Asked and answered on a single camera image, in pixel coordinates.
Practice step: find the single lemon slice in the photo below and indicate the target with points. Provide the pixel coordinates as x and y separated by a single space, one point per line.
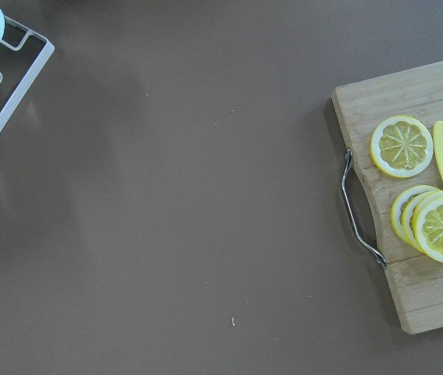
401 147

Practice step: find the stacked lemon slices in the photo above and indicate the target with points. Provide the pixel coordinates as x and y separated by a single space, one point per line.
417 218

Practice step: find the wooden cutting board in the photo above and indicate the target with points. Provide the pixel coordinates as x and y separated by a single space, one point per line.
415 280

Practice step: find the white wire cup rack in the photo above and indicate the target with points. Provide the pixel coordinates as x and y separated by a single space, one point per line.
28 77

